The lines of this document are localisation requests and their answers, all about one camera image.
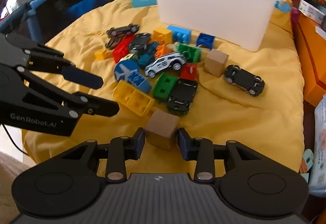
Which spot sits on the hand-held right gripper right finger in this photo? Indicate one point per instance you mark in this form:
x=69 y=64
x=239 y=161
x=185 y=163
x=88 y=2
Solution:
x=184 y=143

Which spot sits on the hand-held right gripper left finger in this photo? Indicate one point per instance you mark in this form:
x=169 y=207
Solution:
x=140 y=143

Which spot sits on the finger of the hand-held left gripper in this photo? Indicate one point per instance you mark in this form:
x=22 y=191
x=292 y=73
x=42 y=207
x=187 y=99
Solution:
x=84 y=79
x=104 y=108

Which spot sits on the wooden cube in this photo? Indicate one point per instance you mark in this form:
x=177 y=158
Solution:
x=215 y=62
x=161 y=127

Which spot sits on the large yellow building brick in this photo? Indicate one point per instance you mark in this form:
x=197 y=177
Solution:
x=132 y=99

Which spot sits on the black and green toy car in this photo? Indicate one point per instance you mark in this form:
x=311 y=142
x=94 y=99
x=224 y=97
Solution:
x=182 y=98

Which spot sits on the dark toy car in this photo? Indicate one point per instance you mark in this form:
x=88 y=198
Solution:
x=112 y=42
x=122 y=30

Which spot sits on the white toy car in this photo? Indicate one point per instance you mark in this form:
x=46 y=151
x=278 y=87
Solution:
x=163 y=63

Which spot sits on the white plastic storage bin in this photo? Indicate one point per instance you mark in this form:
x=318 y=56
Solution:
x=211 y=10

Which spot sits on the small yellow building brick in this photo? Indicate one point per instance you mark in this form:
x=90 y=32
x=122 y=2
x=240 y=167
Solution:
x=103 y=54

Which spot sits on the blue round airplane disc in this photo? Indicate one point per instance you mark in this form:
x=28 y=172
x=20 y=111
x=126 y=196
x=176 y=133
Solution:
x=123 y=72

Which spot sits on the long red building brick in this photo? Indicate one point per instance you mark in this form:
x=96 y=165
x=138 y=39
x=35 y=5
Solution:
x=121 y=49

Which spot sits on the small cream toy car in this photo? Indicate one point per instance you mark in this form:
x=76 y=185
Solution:
x=130 y=57

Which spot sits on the yellow blanket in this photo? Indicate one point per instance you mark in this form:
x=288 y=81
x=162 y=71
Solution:
x=242 y=124

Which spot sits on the teal toy car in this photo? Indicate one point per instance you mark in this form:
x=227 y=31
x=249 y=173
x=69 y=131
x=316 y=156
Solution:
x=146 y=58

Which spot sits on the red printed building brick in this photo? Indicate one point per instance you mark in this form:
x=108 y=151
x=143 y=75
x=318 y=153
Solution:
x=188 y=72

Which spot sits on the dark blue mesh playpen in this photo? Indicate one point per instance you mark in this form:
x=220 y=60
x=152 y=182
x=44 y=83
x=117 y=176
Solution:
x=66 y=5

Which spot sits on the orange building brick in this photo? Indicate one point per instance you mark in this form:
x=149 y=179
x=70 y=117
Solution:
x=163 y=49

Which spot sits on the large green building brick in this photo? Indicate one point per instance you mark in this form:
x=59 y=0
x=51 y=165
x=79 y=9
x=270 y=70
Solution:
x=189 y=51

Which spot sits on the blue arch building brick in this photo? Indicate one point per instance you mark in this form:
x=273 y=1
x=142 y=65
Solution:
x=205 y=39

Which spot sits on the light blue building brick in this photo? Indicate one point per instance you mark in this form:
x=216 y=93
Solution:
x=179 y=33

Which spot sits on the mint and orange toy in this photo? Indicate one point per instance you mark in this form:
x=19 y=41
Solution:
x=308 y=160

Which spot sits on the wet wipes pack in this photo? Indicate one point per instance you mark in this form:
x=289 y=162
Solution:
x=320 y=142

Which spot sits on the orange box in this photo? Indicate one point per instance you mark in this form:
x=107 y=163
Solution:
x=310 y=61

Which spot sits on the pink plastic toy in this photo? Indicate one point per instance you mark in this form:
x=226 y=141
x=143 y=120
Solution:
x=295 y=14

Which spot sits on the white printed carton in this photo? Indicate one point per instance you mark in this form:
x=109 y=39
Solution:
x=312 y=11

